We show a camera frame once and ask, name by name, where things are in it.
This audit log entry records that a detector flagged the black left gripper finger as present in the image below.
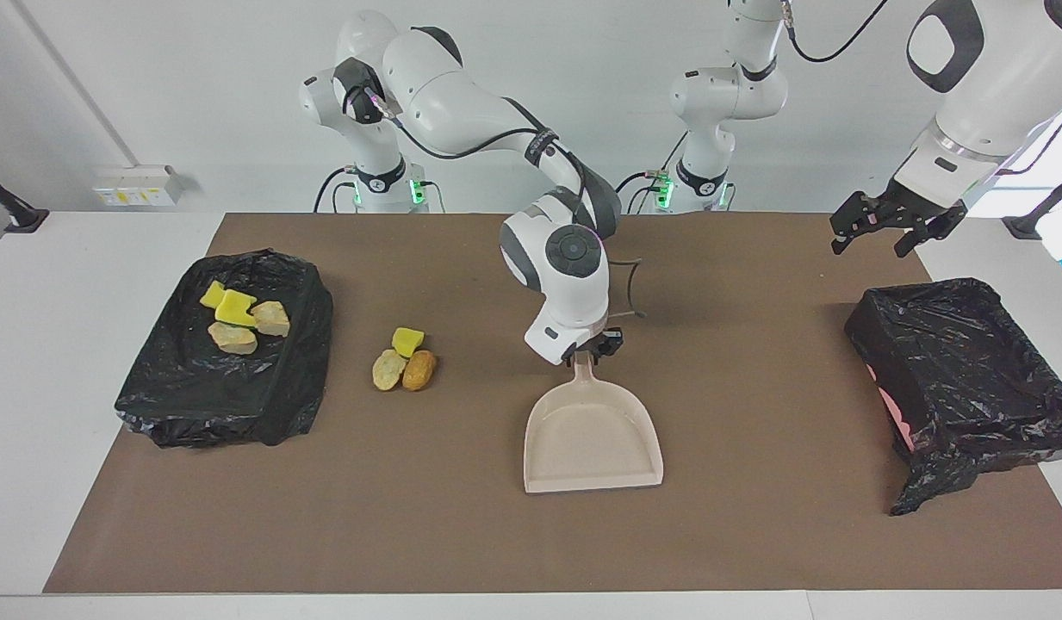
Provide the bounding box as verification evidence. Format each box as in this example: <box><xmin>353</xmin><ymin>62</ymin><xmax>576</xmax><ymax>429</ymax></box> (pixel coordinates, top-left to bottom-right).
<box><xmin>830</xmin><ymin>191</ymin><xmax>883</xmax><ymax>257</ymax></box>
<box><xmin>894</xmin><ymin>205</ymin><xmax>967</xmax><ymax>259</ymax></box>

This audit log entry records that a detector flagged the beige plastic dustpan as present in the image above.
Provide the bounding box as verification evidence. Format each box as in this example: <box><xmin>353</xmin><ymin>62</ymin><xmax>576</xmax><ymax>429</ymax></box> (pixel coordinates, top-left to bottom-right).
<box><xmin>523</xmin><ymin>351</ymin><xmax>665</xmax><ymax>495</ymax></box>

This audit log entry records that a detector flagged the brown potato shaped lump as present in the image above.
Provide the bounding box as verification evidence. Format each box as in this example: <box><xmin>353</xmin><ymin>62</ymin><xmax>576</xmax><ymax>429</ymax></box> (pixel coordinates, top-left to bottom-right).
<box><xmin>402</xmin><ymin>350</ymin><xmax>438</xmax><ymax>392</ymax></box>

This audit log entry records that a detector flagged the pale knobbly lump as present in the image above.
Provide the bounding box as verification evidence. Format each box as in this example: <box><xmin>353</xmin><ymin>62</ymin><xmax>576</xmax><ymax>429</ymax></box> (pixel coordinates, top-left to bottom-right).
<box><xmin>372</xmin><ymin>348</ymin><xmax>408</xmax><ymax>392</ymax></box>

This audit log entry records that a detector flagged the orange striped croissant piece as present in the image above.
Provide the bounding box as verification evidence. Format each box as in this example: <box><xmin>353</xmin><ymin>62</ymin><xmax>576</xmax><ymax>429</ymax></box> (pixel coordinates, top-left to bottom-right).
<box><xmin>251</xmin><ymin>300</ymin><xmax>291</xmax><ymax>338</ymax></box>

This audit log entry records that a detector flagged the yellow notched sponge piece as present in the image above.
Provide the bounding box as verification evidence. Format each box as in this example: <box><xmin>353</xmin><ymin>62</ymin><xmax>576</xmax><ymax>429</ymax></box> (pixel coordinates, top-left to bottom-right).
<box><xmin>214</xmin><ymin>290</ymin><xmax>258</xmax><ymax>328</ymax></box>

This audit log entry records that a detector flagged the pale crusty bread piece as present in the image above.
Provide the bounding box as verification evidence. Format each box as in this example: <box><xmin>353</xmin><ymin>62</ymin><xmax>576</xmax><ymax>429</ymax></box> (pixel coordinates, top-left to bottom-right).
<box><xmin>208</xmin><ymin>321</ymin><xmax>259</xmax><ymax>356</ymax></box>

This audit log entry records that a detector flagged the right black-bagged bin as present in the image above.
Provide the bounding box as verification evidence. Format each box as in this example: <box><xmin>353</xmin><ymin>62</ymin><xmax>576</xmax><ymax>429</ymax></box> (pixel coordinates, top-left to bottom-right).
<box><xmin>845</xmin><ymin>277</ymin><xmax>1062</xmax><ymax>518</ymax></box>

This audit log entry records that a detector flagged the pink plastic bin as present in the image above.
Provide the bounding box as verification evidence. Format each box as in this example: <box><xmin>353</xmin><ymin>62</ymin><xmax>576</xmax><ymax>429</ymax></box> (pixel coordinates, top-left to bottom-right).
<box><xmin>866</xmin><ymin>362</ymin><xmax>916</xmax><ymax>455</ymax></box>

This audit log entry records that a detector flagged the brown table mat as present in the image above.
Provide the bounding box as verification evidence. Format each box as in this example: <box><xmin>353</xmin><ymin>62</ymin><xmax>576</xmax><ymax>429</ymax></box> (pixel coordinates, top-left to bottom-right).
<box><xmin>44</xmin><ymin>213</ymin><xmax>1062</xmax><ymax>595</ymax></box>

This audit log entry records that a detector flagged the black bag covered tray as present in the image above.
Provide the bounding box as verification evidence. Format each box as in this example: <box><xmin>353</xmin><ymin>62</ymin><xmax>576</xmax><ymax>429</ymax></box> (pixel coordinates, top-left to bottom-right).
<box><xmin>115</xmin><ymin>249</ymin><xmax>334</xmax><ymax>449</ymax></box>

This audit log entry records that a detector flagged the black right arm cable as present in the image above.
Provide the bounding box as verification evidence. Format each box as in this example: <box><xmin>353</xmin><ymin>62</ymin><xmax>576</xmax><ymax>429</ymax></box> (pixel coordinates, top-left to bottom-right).
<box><xmin>371</xmin><ymin>86</ymin><xmax>645</xmax><ymax>321</ymax></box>

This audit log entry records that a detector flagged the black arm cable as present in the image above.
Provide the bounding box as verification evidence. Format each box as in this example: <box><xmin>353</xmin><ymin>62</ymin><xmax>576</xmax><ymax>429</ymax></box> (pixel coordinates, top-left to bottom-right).
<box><xmin>783</xmin><ymin>0</ymin><xmax>891</xmax><ymax>64</ymax></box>
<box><xmin>371</xmin><ymin>86</ymin><xmax>645</xmax><ymax>321</ymax></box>

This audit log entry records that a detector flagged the black camera stand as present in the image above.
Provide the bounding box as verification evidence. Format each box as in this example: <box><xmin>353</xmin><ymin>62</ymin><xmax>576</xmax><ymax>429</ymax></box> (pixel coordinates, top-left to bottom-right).
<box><xmin>1003</xmin><ymin>168</ymin><xmax>1062</xmax><ymax>240</ymax></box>
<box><xmin>0</xmin><ymin>165</ymin><xmax>49</xmax><ymax>234</ymax></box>

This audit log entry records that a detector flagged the black base power cable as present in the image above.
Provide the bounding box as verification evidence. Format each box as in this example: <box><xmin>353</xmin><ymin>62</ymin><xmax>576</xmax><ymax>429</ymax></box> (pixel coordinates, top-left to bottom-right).
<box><xmin>615</xmin><ymin>129</ymin><xmax>688</xmax><ymax>214</ymax></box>
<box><xmin>314</xmin><ymin>166</ymin><xmax>352</xmax><ymax>214</ymax></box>

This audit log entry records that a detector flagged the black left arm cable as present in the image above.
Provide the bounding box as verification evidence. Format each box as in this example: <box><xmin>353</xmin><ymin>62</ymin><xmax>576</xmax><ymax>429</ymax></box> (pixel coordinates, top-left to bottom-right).
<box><xmin>783</xmin><ymin>0</ymin><xmax>891</xmax><ymax>64</ymax></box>

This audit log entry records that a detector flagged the white wall socket box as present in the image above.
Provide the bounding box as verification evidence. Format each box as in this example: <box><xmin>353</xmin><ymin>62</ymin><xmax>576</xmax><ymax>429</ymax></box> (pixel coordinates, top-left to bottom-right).
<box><xmin>93</xmin><ymin>164</ymin><xmax>185</xmax><ymax>208</ymax></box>

